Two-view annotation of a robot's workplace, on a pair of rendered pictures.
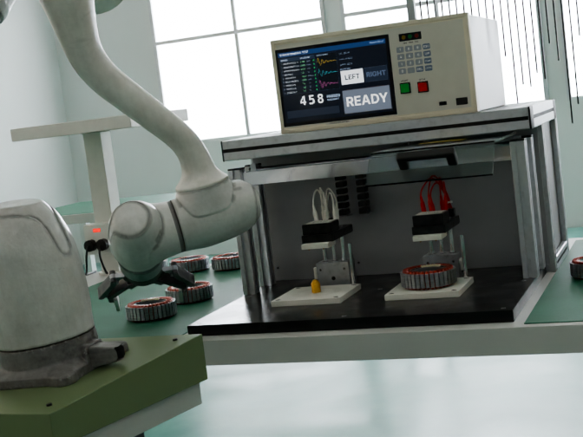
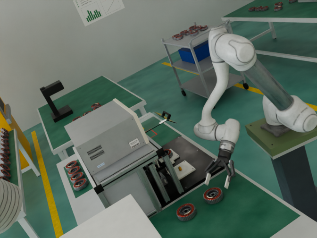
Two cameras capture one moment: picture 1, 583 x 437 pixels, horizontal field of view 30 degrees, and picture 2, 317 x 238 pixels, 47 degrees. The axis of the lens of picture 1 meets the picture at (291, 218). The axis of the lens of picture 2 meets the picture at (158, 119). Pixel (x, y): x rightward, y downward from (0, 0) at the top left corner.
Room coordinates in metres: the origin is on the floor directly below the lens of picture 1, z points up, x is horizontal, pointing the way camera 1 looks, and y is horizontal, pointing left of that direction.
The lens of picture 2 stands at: (3.42, 1.65, 2.08)
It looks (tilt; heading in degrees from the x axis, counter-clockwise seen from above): 24 degrees down; 235
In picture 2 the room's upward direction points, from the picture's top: 24 degrees counter-clockwise
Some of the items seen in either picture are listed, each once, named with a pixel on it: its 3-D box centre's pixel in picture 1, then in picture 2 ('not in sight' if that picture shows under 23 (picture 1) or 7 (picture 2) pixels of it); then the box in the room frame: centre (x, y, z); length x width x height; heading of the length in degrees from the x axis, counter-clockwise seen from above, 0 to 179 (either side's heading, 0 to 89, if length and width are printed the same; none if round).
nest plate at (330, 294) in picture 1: (317, 295); (180, 170); (2.25, -0.03, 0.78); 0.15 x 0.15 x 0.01; 69
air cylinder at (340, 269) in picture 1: (336, 272); (161, 179); (2.39, -0.08, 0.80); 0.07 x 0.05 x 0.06; 69
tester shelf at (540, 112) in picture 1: (394, 129); (113, 150); (2.51, -0.26, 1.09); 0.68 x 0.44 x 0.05; 69
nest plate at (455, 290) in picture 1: (429, 288); (166, 157); (2.17, -0.26, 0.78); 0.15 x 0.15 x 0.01; 69
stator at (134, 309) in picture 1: (151, 309); (213, 195); (2.37, 0.33, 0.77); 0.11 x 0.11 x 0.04
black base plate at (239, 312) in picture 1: (375, 298); (172, 166); (2.22, -0.15, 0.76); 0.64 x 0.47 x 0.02; 69
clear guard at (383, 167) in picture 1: (444, 158); (149, 126); (2.15, -0.32, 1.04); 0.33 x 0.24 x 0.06; 159
